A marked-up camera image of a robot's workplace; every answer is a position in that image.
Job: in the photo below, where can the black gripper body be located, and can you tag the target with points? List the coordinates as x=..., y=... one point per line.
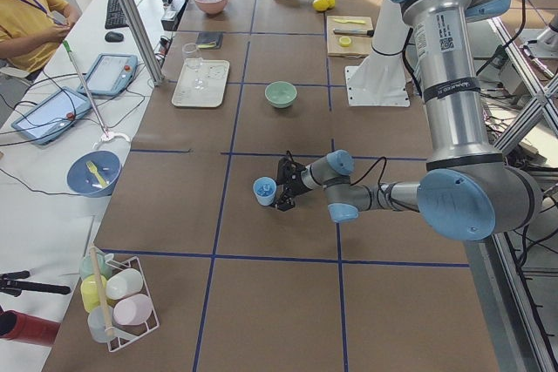
x=293, y=183

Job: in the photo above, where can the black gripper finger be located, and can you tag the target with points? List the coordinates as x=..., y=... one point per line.
x=284, y=171
x=283, y=203

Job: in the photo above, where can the light blue cup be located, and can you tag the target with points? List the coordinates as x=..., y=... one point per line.
x=264, y=189

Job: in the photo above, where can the green bowl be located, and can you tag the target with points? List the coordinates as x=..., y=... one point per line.
x=280, y=94

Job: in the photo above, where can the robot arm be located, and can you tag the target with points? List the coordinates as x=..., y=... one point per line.
x=468, y=191

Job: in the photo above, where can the blue bowl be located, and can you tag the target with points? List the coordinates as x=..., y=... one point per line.
x=82, y=182

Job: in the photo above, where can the cream bear tray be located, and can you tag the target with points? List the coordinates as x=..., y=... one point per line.
x=215, y=73

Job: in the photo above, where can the clear glass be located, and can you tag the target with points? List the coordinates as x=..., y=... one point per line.
x=198, y=82

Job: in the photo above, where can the half lemon slice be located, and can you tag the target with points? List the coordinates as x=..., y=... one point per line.
x=345, y=41

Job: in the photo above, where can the wooden cutting board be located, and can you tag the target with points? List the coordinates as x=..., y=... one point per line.
x=360, y=47

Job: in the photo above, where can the steel muddler black tip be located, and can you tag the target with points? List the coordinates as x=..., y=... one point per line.
x=355, y=33

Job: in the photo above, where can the clear measuring cup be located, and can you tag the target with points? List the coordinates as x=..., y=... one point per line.
x=190, y=51

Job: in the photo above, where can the grey yellow cloth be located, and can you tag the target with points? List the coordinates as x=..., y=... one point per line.
x=209, y=40

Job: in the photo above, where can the yellow plastic knife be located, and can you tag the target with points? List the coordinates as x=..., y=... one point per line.
x=349, y=21

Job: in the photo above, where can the yellow lemon round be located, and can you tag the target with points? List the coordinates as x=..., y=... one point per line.
x=316, y=4

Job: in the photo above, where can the white cup in rack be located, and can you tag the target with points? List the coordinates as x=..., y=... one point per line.
x=125, y=283

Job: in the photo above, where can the pink cup in rack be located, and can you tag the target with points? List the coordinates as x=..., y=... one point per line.
x=133, y=310

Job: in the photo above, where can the yellow plastic fork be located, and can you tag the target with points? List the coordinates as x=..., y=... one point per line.
x=92, y=168

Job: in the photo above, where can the teach pendant far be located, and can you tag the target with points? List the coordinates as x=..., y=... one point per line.
x=110, y=74

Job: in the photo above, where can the teach pendant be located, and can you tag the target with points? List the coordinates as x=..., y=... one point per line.
x=50, y=118
x=110, y=74

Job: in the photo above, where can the green cup in rack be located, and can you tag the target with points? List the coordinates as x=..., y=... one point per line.
x=86, y=267

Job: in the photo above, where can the black computer mouse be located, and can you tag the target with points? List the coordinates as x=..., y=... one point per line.
x=114, y=37

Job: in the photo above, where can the yellow cup in rack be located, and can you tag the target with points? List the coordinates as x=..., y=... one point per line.
x=89, y=293

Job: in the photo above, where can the clear cup in rack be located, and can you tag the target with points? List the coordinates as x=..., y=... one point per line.
x=96, y=324

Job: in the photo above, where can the black keyboard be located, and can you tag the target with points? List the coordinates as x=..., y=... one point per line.
x=115, y=17

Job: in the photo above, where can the teach pendant near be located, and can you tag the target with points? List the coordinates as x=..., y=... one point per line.
x=50, y=118

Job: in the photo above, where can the metal reacher stick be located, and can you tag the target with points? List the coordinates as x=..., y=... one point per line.
x=107, y=135

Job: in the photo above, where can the person in yellow shirt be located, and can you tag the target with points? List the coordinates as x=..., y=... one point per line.
x=32, y=30

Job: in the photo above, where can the red cylinder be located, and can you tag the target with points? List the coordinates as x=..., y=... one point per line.
x=21, y=327

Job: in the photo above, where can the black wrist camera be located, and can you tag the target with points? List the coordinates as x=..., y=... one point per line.
x=297, y=167

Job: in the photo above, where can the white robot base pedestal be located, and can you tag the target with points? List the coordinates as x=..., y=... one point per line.
x=380, y=79

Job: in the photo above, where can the white wire cup rack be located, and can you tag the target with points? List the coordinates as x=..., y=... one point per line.
x=121, y=336

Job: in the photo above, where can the aluminium frame post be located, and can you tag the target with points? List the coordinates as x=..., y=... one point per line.
x=142, y=40

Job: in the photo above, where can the black tripod handle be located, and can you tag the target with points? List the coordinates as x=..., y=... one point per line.
x=14, y=283

